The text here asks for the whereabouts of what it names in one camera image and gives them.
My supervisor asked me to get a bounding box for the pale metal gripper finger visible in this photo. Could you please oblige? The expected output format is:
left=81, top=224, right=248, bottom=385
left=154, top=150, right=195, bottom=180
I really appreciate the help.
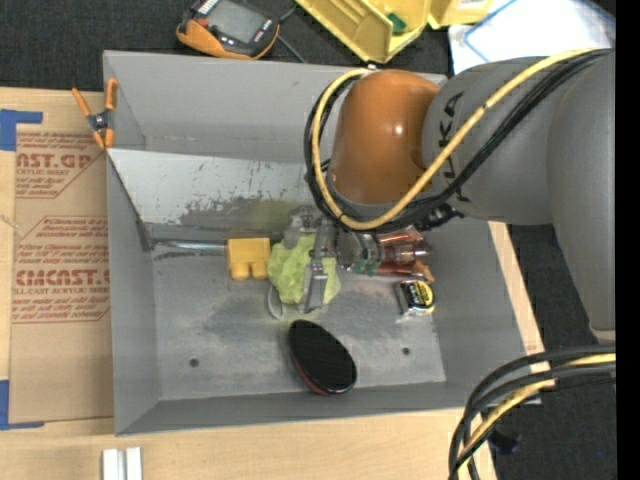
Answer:
left=285, top=206, right=322, bottom=250
left=303, top=258, right=330, bottom=315

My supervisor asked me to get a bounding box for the lime green cloth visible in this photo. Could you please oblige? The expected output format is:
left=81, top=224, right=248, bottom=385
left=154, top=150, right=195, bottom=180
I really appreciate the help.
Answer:
left=266, top=234, right=342, bottom=306

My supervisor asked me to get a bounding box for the shiny copper-coloured packet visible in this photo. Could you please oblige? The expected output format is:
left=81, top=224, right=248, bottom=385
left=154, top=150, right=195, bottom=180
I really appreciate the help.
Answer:
left=377, top=231, right=435, bottom=284

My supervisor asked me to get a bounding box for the yellow toy building block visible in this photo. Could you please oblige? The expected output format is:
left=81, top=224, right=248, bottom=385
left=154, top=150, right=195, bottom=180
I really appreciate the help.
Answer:
left=226, top=237, right=272, bottom=282

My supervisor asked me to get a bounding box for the yellow and black tape measure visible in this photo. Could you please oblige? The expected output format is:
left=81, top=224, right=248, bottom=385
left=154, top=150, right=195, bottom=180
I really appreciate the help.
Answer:
left=394, top=278, right=436, bottom=318

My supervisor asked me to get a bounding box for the grey metal bin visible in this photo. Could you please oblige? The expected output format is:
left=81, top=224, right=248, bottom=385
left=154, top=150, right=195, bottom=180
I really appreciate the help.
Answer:
left=102, top=50, right=522, bottom=437

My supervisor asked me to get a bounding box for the brown cardboard board, red print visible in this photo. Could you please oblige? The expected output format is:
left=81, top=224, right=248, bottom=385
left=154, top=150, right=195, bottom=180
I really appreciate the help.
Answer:
left=0, top=86, right=117, bottom=428

